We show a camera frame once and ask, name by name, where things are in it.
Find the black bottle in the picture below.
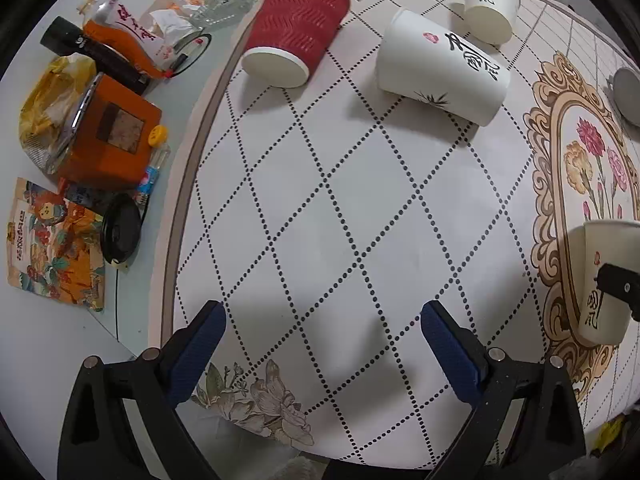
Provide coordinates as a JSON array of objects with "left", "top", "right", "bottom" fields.
[{"left": 40, "top": 16, "right": 151, "bottom": 96}]

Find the white calligraphy cup far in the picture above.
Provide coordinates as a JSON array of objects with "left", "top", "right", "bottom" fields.
[{"left": 464, "top": 0, "right": 521, "bottom": 46}]

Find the orange box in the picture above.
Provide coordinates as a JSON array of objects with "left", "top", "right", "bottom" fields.
[{"left": 54, "top": 74, "right": 162, "bottom": 191}]

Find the grey cylindrical tin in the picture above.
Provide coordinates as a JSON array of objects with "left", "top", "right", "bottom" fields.
[{"left": 613, "top": 67, "right": 640, "bottom": 127}]

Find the white calligraphy cup near red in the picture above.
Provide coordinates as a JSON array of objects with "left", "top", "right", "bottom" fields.
[{"left": 375, "top": 9, "right": 511, "bottom": 127}]

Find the orange labelled drink bottle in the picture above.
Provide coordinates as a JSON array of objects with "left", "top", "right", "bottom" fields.
[{"left": 77, "top": 0, "right": 174, "bottom": 79}]

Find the yellow plastic bag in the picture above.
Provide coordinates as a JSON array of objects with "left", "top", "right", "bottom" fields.
[{"left": 18, "top": 53, "right": 96, "bottom": 171}]

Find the white bird print paper cup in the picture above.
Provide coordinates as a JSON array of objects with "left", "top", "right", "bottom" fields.
[{"left": 578, "top": 220, "right": 640, "bottom": 346}]

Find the black round lid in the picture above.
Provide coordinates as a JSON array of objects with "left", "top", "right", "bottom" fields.
[{"left": 100, "top": 193, "right": 142, "bottom": 266}]

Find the red ribbed paper cup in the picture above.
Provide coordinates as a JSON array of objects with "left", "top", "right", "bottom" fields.
[{"left": 241, "top": 0, "right": 350, "bottom": 89}]

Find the smartphone on orange box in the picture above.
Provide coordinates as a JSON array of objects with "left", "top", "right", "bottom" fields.
[{"left": 46, "top": 73, "right": 104, "bottom": 174}]

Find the colourful snack packet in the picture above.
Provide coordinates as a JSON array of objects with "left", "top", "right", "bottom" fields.
[{"left": 6, "top": 178, "right": 105, "bottom": 311}]

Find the floral diamond pattern tablecloth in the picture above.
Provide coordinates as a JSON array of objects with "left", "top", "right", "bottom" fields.
[{"left": 160, "top": 0, "right": 639, "bottom": 468}]

